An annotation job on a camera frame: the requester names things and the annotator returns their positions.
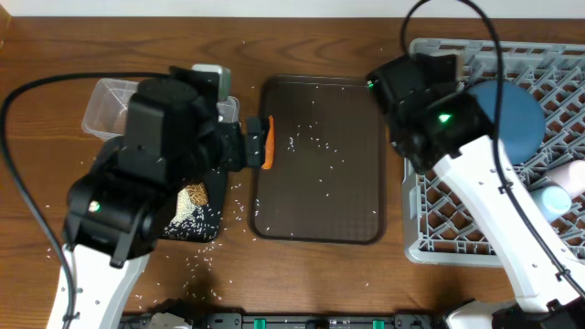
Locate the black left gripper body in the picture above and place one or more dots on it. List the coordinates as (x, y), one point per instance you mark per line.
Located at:
(232, 143)

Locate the orange carrot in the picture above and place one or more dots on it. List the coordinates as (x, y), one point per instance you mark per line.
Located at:
(269, 146)

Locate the brown cookie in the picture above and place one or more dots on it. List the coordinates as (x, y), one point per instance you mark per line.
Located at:
(197, 194)

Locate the blue plate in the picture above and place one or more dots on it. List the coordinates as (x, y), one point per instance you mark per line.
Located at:
(522, 125)

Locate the light blue cup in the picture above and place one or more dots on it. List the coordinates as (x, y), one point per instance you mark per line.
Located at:
(552, 201)

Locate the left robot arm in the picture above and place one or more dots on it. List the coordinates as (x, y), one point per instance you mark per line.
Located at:
(116, 213)

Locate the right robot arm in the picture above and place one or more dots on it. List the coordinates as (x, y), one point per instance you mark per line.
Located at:
(438, 128)

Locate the grey dishwasher rack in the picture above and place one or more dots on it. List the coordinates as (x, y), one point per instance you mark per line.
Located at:
(437, 228)

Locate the white rice pile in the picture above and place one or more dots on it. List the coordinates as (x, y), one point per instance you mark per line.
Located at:
(186, 211)

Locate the black plastic tray bin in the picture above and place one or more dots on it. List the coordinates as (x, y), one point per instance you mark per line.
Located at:
(208, 222)

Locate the brown serving tray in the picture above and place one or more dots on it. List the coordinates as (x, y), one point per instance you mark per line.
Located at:
(327, 181)

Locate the clear plastic bin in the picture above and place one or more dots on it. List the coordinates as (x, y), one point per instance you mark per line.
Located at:
(119, 107)

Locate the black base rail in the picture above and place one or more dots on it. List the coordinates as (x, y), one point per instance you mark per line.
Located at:
(183, 314)

